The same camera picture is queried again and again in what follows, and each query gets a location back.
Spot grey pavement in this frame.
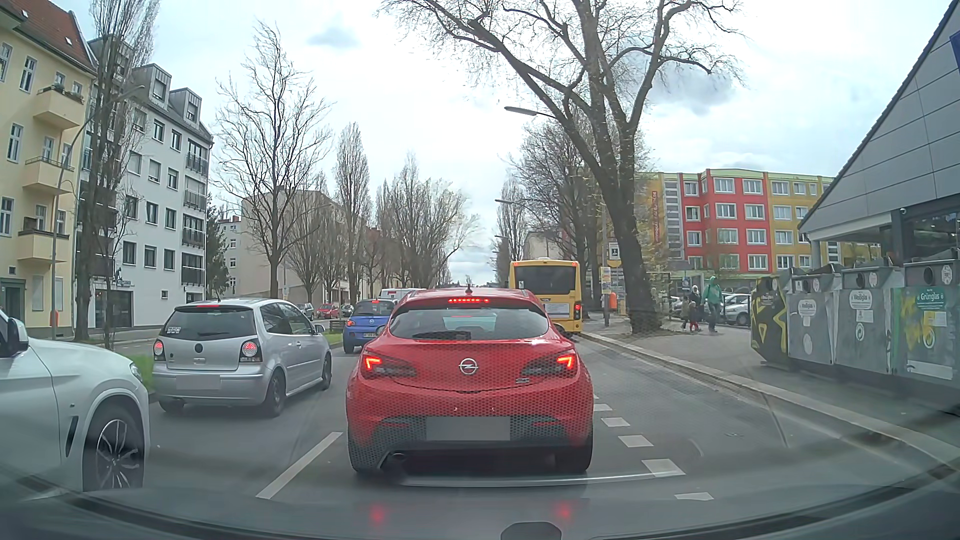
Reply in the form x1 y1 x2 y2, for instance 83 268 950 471
579 313 960 466

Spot parked silver car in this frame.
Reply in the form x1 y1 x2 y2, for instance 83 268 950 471
721 294 753 327

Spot large bare tree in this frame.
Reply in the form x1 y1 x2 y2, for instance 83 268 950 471
381 0 744 335

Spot grey asphalt road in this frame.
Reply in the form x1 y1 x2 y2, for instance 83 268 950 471
112 318 948 519

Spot red and yellow building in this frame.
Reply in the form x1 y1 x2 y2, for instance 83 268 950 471
633 168 882 295

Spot beige building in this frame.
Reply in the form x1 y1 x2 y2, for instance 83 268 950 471
219 191 354 305

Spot grey clad building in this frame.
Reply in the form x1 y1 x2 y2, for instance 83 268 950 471
798 0 960 270

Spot yellow building with balconies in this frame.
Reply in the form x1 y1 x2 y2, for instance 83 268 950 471
0 0 97 339

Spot group of people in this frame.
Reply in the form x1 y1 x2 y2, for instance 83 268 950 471
678 276 725 334

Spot white building with balconies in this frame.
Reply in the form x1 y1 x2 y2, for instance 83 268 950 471
75 36 215 331

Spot white car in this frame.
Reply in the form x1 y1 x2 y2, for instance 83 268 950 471
0 309 151 493

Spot yellow bus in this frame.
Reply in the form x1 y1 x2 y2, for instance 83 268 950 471
508 258 585 335

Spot blue car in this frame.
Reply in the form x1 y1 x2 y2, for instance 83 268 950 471
342 298 397 354

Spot red hatchback car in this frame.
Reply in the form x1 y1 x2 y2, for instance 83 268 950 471
345 285 595 477

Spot row of recycling containers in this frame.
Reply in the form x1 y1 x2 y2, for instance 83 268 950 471
750 259 960 388

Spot road markings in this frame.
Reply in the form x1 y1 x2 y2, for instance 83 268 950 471
255 390 715 502

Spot row of bare trees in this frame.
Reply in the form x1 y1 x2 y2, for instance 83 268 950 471
491 120 609 290
213 22 481 305

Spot car's own bonnet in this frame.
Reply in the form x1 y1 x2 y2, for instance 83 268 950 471
0 463 960 540

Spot silver hatchback car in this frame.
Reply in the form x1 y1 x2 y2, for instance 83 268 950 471
151 297 333 418

